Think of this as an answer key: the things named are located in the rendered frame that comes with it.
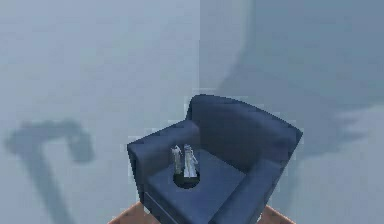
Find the dark blue armchair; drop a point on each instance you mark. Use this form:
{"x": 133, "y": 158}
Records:
{"x": 230, "y": 140}

